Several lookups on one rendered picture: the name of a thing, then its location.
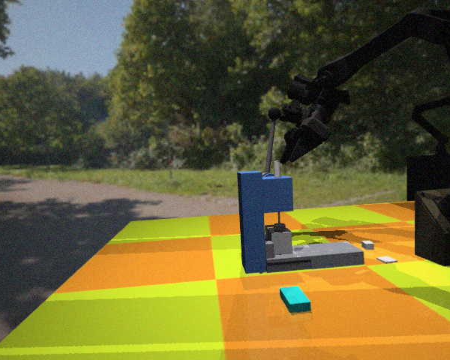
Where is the dark blue arbor press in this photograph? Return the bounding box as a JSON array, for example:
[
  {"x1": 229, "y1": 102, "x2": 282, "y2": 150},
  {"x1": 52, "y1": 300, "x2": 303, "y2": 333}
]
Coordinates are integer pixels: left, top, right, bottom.
[{"x1": 237, "y1": 107, "x2": 365, "y2": 274}]

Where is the cyan rectangular block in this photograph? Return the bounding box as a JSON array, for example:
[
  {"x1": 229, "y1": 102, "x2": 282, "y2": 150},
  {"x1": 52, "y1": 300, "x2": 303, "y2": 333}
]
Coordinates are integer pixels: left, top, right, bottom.
[{"x1": 280, "y1": 286, "x2": 311, "y2": 313}]

